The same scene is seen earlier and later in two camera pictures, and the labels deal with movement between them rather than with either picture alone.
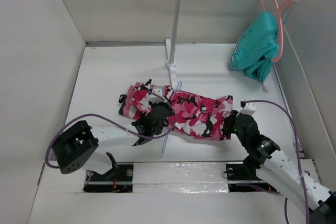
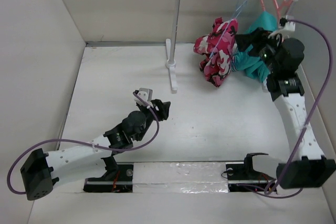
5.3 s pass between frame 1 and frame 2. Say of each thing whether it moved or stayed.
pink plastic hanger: stayed
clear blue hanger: moved
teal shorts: stayed
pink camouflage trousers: moved
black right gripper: moved
